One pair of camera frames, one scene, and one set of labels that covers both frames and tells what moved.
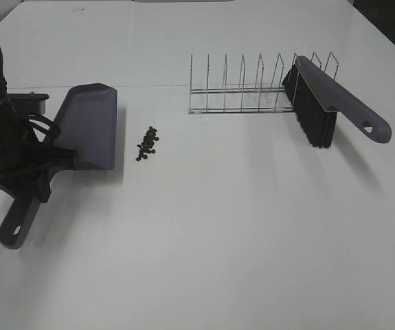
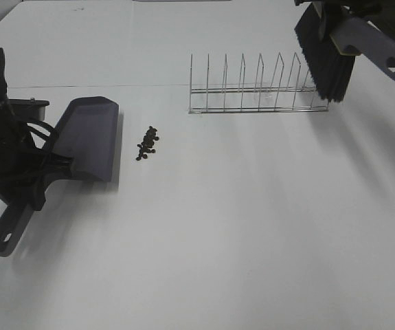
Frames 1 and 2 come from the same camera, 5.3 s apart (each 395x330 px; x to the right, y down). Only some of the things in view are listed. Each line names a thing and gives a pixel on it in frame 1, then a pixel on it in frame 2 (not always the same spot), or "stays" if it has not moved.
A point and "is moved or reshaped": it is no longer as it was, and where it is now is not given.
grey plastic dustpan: [87, 125] is moved or reshaped
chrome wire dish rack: [279, 97] stays
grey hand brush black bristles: [317, 97] -> [330, 55]
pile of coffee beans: [145, 147] stays
